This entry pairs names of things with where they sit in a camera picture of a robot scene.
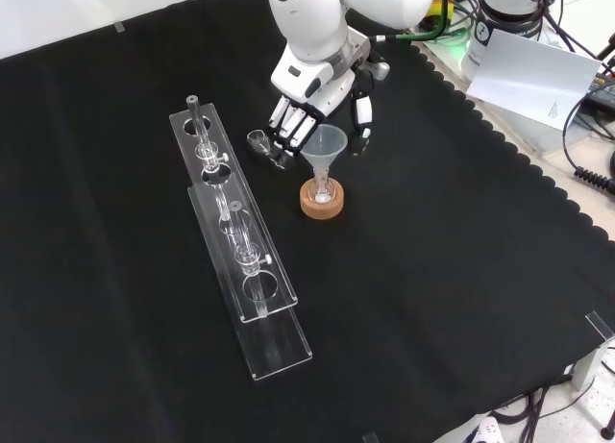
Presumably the clear round-bottom flask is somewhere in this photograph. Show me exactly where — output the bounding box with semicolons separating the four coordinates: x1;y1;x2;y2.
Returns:
307;169;337;206

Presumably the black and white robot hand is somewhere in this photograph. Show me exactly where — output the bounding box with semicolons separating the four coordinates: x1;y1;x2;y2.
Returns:
266;29;391;170

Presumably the translucent plastic funnel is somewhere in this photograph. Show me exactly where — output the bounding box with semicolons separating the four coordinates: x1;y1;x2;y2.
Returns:
300;124;349;187

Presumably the clear acrylic funnel stand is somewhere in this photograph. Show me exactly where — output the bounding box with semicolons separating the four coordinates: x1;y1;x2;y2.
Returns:
168;95;314;382

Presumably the black coiled cable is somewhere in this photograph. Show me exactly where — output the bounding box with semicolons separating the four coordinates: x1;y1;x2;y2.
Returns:
573;165;615;195

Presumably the black bench cloth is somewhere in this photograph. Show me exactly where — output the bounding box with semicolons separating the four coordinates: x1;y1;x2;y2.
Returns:
0;0;615;443

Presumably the white paper board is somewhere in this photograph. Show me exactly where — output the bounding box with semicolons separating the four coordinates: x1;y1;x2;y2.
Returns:
465;29;603;130

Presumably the grey metal bench bracket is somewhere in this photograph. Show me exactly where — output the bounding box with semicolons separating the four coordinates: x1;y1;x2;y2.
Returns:
570;310;615;391

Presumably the green cable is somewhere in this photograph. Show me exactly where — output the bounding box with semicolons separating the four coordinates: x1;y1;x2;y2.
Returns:
369;0;471;46

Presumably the cork ring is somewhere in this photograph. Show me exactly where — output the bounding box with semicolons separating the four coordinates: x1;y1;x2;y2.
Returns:
300;178;348;221

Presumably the black floor cable bundle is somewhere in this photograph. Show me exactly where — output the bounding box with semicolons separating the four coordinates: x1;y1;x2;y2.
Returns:
493;373;615;443

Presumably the white power strip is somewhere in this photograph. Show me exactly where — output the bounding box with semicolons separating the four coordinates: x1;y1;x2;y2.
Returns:
461;413;506;443

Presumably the black power adapter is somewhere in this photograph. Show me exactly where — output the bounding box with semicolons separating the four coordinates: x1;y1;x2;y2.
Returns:
582;71;615;106

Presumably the clear glass weighing funnel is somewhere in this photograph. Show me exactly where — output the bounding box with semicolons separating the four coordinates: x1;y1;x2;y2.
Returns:
246;129;278;159

